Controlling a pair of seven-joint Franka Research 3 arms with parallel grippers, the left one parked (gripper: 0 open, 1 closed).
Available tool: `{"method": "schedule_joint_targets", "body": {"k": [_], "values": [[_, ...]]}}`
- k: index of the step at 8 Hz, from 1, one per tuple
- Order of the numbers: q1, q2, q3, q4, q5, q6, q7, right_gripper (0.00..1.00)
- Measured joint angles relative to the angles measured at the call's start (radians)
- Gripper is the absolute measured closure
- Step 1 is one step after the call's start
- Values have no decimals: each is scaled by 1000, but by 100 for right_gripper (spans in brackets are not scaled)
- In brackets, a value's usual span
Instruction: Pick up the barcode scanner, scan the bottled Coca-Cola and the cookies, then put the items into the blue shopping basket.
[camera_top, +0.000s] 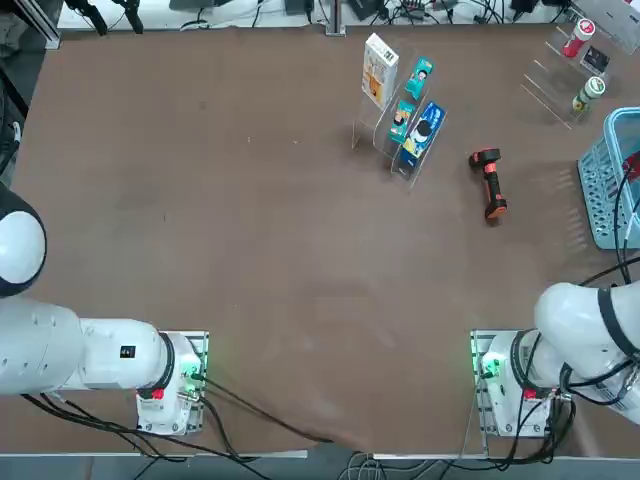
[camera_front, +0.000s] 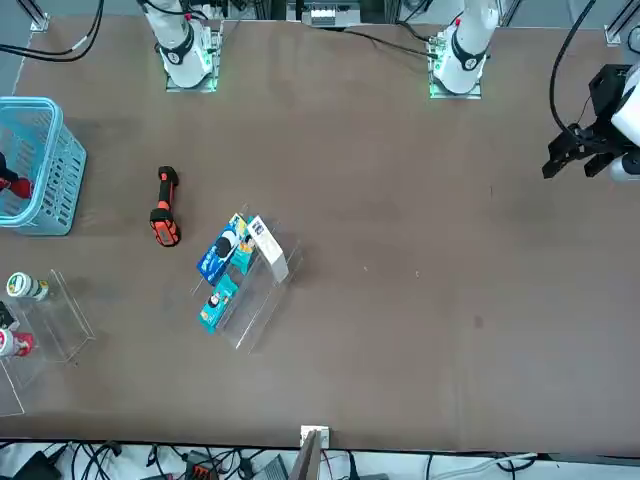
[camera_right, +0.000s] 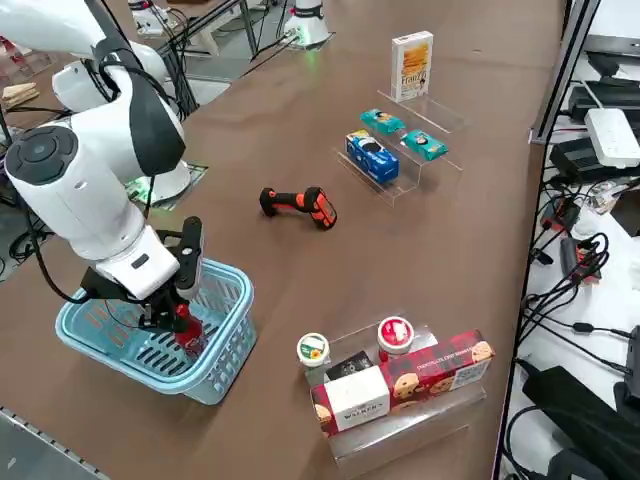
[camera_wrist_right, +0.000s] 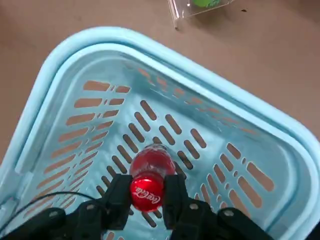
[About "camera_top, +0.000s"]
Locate blue Oreo cookie box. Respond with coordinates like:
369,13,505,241
399,101,448,174

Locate teal cartoon snack packet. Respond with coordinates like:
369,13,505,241
387,99,417,144
403,56,435,100

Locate aluminium profile post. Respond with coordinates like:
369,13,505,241
324,0,347,37

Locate black base cable bundle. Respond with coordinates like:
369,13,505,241
19,377,341,464
462,389,579,464

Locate aluminium frame rail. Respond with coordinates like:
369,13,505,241
14,0,62,50

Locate clear acrylic stepped shelf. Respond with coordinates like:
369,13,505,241
519,0,640,131
351,49,449,194

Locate white wafer cookie box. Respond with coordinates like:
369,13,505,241
360,33,400,107

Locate light blue shopping basket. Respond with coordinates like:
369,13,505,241
577,106,640,251

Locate small black box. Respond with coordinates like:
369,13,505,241
580,45,611,71

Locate orange black barcode scanner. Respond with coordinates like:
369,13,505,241
468,148,508,225

